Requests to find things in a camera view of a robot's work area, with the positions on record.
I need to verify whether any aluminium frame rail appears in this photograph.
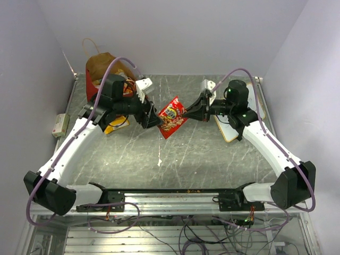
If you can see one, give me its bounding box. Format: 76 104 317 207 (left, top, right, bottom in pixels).
28 191 309 216

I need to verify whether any red nut mix snack bag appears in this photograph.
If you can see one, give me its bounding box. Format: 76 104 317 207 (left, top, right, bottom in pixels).
158 96 187 139

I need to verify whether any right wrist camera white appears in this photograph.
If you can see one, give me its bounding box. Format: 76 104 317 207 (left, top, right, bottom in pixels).
201 79 216 106

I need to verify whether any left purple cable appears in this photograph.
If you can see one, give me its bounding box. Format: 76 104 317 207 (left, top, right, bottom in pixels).
25 56 141 234

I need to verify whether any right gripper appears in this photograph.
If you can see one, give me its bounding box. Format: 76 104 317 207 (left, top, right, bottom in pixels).
182 93 234 122

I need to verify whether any small yellow snack packet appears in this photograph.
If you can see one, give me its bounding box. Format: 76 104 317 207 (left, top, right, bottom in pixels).
104 116 130 134

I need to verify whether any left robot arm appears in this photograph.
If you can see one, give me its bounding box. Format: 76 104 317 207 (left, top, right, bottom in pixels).
23 74 162 216

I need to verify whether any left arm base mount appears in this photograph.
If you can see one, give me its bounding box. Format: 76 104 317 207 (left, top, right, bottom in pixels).
76 191 125 213

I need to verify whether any red paper bag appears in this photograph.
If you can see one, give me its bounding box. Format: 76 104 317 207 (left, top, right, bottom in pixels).
82 38 136 101

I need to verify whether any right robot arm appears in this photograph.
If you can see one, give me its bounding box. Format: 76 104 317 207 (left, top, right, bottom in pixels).
183 79 316 210

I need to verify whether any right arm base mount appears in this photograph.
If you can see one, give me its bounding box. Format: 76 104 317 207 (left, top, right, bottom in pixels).
212 190 265 212

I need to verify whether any small whiteboard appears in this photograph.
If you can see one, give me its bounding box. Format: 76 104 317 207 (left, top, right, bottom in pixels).
214 82 266 142

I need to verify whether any small white box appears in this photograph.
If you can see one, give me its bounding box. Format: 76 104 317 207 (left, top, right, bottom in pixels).
52 113 70 138

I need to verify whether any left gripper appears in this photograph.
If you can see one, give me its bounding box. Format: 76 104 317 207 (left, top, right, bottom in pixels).
114 90 164 129

